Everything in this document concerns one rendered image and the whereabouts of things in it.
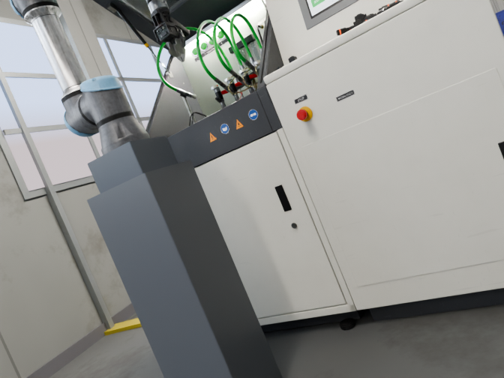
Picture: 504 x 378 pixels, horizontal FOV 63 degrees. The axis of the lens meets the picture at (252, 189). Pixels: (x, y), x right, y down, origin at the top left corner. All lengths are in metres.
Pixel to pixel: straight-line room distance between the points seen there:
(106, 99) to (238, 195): 0.63
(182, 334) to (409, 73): 1.01
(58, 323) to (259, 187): 1.87
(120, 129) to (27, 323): 1.87
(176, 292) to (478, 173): 0.94
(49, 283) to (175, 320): 1.87
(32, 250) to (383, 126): 2.35
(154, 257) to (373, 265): 0.75
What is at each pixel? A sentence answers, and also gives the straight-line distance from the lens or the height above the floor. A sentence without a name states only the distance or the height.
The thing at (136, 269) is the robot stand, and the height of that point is 0.56.
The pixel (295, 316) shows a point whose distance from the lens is 1.73.
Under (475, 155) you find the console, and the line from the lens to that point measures 1.37.
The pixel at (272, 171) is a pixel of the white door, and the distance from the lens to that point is 1.54.
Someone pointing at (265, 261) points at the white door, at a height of 0.33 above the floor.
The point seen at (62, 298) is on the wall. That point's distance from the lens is 3.09.
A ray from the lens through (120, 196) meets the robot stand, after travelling 1.23.
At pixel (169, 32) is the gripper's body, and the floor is 1.31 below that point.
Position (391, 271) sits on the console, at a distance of 1.51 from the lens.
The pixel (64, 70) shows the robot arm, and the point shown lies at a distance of 1.48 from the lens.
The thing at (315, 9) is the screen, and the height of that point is 1.16.
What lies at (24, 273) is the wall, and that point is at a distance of 2.98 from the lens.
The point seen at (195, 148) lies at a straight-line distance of 1.70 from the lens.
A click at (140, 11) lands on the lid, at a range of 2.28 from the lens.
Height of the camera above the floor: 0.71
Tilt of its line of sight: 3 degrees down
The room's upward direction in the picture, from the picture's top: 22 degrees counter-clockwise
